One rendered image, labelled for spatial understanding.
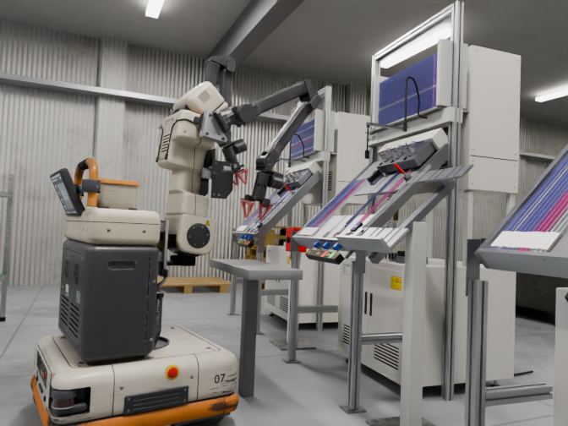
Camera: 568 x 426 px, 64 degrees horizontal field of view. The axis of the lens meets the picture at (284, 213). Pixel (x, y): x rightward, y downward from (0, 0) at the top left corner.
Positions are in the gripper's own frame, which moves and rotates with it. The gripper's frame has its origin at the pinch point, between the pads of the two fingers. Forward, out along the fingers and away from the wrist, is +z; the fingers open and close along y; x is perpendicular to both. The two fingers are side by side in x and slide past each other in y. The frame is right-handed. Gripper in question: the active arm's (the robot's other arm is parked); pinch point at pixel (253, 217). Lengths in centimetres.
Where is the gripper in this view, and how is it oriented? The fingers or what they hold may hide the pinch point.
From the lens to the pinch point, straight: 200.1
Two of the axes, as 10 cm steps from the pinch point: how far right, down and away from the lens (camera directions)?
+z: -2.2, 9.7, 0.3
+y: -6.1, -1.2, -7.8
